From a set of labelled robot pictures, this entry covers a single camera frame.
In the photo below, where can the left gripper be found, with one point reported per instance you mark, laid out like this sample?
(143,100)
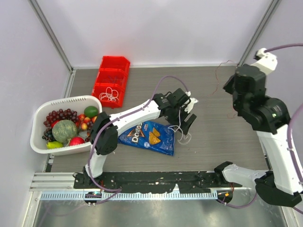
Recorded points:
(186,124)

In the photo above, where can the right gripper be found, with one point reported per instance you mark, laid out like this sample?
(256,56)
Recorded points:
(227,86)

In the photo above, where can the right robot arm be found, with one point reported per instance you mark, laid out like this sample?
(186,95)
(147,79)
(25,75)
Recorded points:
(269,118)

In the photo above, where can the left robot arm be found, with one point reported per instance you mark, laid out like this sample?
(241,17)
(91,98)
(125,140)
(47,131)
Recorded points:
(107,128)

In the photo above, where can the blue Doritos chip bag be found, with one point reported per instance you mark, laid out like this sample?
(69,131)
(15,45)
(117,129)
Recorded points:
(150,135)

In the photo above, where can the red plastic bin rack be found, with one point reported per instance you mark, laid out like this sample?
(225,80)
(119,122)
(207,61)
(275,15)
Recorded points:
(111,81)

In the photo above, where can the green avocado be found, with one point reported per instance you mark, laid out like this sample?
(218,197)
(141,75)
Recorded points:
(91,111)

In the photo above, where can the red-yellow peaches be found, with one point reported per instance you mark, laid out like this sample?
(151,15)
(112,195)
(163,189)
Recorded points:
(85,123)

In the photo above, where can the white fruit basket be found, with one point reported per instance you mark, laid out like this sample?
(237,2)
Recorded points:
(77,103)

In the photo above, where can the red apple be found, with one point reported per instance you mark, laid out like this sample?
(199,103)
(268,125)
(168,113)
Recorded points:
(76,141)

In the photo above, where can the purple grape bunch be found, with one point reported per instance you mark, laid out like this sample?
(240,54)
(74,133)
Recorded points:
(55,116)

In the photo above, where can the green melon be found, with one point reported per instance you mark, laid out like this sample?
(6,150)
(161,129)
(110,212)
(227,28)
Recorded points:
(64,130)

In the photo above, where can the yellow-green pear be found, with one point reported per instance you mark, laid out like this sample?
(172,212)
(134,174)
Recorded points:
(54,144)

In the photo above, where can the dark grape bunch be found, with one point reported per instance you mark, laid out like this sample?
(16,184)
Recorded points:
(48,135)

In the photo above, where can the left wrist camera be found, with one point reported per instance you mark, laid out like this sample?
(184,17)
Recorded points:
(189,104)

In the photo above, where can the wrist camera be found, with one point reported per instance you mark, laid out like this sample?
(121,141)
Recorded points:
(189,104)
(265,61)

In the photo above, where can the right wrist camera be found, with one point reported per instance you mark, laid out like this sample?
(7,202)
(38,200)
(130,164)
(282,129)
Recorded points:
(265,61)

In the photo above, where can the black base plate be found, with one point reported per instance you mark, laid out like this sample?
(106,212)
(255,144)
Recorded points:
(161,182)

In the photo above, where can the slotted cable duct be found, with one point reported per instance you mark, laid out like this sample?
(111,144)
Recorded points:
(94,195)

